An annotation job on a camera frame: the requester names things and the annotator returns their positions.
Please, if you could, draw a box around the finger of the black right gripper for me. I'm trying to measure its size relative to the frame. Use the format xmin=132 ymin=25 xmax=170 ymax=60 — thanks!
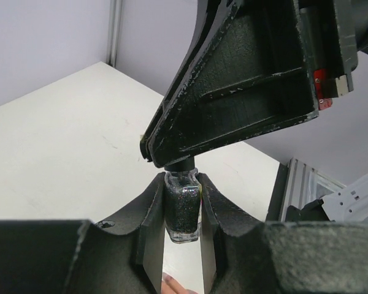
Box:
xmin=140 ymin=1 xmax=242 ymax=162

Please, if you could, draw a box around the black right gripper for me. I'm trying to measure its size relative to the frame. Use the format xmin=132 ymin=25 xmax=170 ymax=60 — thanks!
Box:
xmin=148 ymin=1 xmax=358 ymax=167

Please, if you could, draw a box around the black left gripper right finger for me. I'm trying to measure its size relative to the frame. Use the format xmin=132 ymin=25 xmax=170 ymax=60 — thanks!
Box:
xmin=199 ymin=173 xmax=368 ymax=293

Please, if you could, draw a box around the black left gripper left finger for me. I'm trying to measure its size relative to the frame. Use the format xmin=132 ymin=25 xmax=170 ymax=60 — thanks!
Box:
xmin=0 ymin=173 xmax=164 ymax=293

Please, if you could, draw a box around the glitter nail polish bottle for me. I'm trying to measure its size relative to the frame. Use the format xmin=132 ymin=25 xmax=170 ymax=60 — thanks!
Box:
xmin=164 ymin=168 xmax=202 ymax=244

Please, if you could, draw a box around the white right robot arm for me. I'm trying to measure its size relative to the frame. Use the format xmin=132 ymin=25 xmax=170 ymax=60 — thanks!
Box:
xmin=140 ymin=1 xmax=368 ymax=168

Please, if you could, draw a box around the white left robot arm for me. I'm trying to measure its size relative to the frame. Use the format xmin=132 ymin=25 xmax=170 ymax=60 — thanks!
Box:
xmin=0 ymin=173 xmax=368 ymax=293

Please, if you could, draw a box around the person's left hand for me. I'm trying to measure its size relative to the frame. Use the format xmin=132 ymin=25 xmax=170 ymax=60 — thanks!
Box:
xmin=161 ymin=273 xmax=188 ymax=294

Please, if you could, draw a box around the aluminium front rail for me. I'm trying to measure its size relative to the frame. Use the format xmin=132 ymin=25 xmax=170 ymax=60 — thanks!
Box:
xmin=266 ymin=158 xmax=345 ymax=221

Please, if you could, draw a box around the left aluminium frame post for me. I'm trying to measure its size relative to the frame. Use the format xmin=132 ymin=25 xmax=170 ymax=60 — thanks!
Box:
xmin=106 ymin=0 xmax=123 ymax=68

